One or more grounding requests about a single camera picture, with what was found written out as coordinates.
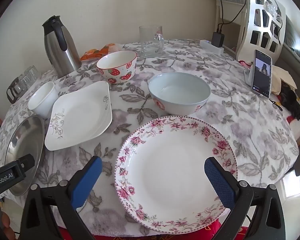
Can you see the dark cloth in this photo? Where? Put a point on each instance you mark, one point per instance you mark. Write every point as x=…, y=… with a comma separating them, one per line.
x=290, y=100

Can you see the clear glass mug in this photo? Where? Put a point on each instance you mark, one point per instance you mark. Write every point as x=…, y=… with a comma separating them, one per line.
x=147, y=42

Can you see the white lattice chair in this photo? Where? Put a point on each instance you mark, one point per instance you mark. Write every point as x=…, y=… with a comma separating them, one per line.
x=245, y=42

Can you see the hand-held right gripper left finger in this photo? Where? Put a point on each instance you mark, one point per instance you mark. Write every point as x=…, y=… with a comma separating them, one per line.
x=87, y=180

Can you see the stainless steel basin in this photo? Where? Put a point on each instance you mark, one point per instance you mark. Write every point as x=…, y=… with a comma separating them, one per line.
x=27, y=137

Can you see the pink knitted item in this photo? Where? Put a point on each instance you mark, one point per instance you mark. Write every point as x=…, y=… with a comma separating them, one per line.
x=245, y=63

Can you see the person's left hand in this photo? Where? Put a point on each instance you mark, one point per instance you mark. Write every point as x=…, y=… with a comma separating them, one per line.
x=8, y=226

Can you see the beige cloth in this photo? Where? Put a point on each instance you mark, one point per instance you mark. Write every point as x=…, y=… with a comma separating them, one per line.
x=280, y=72

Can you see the white power strip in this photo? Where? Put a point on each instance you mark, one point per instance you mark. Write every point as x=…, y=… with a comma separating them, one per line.
x=205, y=43

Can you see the round pink floral plate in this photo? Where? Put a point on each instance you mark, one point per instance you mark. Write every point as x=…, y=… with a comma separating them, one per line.
x=170, y=170

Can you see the black charger adapter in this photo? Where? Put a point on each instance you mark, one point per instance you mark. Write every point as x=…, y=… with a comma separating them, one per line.
x=218, y=40

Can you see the stainless steel thermal carafe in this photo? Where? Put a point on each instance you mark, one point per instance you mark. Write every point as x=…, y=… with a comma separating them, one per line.
x=65, y=55

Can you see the white phone stand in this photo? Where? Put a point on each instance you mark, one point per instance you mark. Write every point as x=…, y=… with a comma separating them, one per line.
x=247, y=76

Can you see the clear glass tumbler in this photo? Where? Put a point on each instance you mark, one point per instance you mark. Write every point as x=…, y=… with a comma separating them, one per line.
x=28, y=76
x=18, y=86

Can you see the white square plate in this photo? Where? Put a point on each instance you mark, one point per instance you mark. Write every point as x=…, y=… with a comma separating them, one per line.
x=80, y=120

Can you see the strawberry print bowl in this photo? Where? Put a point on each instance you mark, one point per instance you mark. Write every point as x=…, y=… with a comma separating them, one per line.
x=115, y=62

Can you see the grey cushion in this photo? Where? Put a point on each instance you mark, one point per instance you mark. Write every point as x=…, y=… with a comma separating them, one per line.
x=297, y=42

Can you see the small white cup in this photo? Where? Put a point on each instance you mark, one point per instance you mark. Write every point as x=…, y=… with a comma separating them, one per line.
x=42, y=100

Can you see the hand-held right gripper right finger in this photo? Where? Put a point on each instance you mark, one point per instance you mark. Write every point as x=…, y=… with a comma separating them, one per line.
x=220, y=182

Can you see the smartphone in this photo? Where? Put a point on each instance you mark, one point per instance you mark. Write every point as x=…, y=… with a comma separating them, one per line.
x=261, y=80

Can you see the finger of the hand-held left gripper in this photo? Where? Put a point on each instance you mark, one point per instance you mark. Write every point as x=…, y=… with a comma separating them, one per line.
x=27, y=162

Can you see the red patterned cloth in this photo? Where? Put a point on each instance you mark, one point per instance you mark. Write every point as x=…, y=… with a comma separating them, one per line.
x=215, y=231

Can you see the light blue bowl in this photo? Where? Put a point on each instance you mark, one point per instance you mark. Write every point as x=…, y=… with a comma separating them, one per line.
x=180, y=87

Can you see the orange snack packet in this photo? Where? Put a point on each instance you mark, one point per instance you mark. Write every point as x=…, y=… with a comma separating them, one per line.
x=90, y=55
x=110, y=48

